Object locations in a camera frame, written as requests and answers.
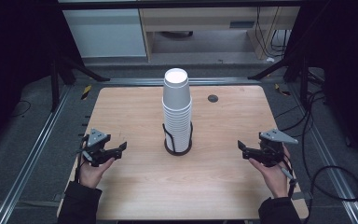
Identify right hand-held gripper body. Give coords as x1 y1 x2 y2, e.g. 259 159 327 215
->
257 128 299 168

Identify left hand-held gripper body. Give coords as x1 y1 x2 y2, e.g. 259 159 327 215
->
79 128 112 168

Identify black wire cup holder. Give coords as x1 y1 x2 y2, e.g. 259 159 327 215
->
161 121 195 157

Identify stack of white paper cups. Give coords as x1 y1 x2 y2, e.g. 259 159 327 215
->
161 67 193 154

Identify person's right hand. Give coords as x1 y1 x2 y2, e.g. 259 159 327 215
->
248 146 292 200

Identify person's left hand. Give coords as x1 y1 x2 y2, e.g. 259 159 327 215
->
79 157 116 189

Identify black metal stand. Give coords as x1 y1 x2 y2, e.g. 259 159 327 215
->
48 43 110 114
247 50 324 108

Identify white cabinet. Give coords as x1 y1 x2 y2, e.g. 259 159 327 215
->
62 7 147 59

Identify left hand-held gripper cable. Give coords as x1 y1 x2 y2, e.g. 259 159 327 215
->
74 133 90 185

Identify hand-held gripper cable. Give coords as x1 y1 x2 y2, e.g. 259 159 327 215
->
74 133 90 185
279 155 358 224

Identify black floor cables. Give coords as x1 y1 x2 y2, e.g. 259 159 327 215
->
274 89 329 139

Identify aluminium floor rail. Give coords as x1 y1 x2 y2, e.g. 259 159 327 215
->
287 83 358 224
102 77 263 87
0 84 73 224

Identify thin black floor cable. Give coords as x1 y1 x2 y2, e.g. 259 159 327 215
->
9 99 33 119

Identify right hand-held gripper cable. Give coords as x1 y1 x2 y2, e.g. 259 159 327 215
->
279 155 358 224

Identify black hanging cables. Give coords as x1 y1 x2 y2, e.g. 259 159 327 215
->
255 6 291 59

